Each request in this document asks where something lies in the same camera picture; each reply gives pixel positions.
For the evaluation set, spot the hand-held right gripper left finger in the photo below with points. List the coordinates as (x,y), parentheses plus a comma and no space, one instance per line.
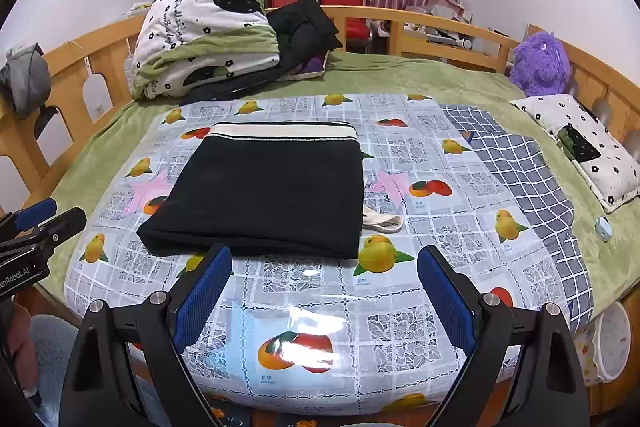
(205,297)

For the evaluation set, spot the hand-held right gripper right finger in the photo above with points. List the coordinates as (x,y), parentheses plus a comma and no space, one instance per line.
(445,302)

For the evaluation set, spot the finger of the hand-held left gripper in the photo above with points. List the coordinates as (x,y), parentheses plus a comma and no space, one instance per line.
(65,227)
(35,213)

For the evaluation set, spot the black pants with white stripe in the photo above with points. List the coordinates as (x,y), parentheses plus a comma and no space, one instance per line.
(260,187)

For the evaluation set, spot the person's left hand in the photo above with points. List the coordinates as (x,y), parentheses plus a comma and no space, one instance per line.
(22,339)

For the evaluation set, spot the grey fluffy rug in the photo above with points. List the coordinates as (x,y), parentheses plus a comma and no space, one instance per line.
(50,342)

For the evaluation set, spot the fruit print plastic tablecloth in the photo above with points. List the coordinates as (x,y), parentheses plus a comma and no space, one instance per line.
(310,287)

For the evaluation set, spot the grey garment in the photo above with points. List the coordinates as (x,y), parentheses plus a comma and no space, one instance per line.
(27,77)

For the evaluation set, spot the grey checked cloth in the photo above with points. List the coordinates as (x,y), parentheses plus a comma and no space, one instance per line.
(530,177)

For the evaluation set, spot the white star print tub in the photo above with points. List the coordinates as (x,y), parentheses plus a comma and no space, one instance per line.
(615,342)

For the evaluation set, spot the small blue round object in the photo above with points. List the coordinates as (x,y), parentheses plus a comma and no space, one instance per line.
(603,228)

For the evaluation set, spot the floral white pillow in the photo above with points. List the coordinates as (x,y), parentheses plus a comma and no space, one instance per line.
(615,172)

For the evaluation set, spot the folded floral quilt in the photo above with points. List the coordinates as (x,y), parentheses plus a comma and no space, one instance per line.
(200,17)

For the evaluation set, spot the purple cloth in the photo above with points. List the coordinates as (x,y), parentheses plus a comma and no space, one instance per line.
(314,66)

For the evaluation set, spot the purple plush toy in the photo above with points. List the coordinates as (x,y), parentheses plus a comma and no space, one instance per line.
(540,62)

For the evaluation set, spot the pile of black clothing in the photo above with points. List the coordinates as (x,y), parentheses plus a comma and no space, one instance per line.
(300,24)

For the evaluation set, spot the wooden bed frame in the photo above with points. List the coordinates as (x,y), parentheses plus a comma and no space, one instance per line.
(425,77)
(65,57)

